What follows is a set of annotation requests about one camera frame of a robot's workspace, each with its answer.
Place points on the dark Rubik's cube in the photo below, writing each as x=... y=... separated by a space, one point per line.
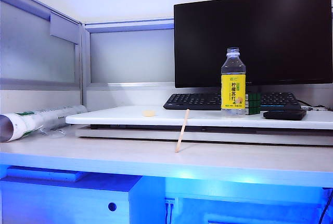
x=254 y=104

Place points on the flat under-desk bracket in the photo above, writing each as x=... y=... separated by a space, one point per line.
x=41 y=174

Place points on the crumpled clear plastic wrap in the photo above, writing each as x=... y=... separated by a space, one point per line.
x=53 y=131

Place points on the black keyboard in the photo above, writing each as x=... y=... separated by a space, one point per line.
x=192 y=101

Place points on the thin wooden stick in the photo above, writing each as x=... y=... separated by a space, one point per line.
x=182 y=131

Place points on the clear bottle with yellow label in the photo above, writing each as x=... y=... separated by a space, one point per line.
x=233 y=93

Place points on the grey riser base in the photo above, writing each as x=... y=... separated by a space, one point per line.
x=130 y=133

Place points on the rolled white poster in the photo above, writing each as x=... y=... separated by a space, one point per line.
x=28 y=122

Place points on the yellow bottle cap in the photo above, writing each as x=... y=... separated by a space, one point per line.
x=148 y=113

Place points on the flat black case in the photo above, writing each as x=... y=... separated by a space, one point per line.
x=284 y=115

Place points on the frosted rear partition panel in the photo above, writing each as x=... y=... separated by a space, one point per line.
x=130 y=57

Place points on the white wall socket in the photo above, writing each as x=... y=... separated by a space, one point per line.
x=171 y=201

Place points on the grey plate on partition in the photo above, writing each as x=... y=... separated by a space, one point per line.
x=63 y=27

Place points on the frosted side partition panel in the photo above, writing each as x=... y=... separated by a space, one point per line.
x=33 y=52

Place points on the white raised board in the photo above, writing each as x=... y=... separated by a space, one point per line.
x=117 y=118

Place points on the black computer monitor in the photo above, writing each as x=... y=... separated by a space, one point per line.
x=286 y=39

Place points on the white under-desk cabinet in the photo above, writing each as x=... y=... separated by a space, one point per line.
x=65 y=203

